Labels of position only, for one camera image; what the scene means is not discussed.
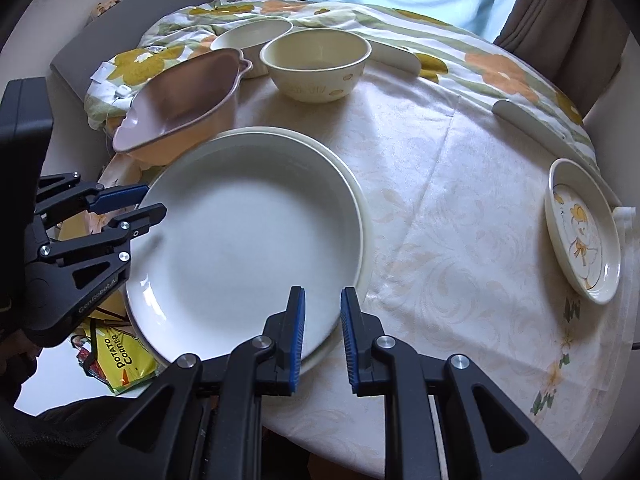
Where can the brown curtain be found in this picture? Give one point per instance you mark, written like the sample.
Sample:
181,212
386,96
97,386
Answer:
560,20

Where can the white ribbed bowl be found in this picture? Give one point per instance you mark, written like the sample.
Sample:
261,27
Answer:
245,35

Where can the pink flower-shaped dish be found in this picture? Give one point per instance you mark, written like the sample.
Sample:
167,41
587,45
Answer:
185,95

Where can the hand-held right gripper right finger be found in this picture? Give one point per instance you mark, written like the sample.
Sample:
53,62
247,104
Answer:
350,340

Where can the large cream plate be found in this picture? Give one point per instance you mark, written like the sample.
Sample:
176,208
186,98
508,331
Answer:
354,175

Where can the grey cushion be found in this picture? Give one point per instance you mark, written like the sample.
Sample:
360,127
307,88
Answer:
100,40

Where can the large white plate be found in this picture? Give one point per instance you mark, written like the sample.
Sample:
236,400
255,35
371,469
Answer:
240,240

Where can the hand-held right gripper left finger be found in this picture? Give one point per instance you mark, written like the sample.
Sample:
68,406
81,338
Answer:
297,335

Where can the cream leaf-print bowl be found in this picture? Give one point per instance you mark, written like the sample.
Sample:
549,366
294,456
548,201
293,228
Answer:
310,85

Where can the yellow snack packet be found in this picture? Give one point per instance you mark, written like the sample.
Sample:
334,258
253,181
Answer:
125,360

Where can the white patterned tablecloth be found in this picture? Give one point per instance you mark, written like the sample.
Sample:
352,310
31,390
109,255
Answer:
450,200

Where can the small flower-print plate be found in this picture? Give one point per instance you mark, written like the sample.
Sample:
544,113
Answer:
580,230

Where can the person's dark clothing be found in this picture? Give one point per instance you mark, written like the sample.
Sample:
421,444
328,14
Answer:
75,435

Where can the white curved rail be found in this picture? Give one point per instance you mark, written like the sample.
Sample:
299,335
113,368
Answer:
530,122
395,55

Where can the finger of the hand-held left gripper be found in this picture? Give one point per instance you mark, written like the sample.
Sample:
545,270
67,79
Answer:
120,196
145,217

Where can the small cartoon figure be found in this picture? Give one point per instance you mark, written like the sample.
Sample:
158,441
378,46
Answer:
107,6

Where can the floral blanket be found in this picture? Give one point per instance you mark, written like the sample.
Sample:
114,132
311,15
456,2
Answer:
450,45

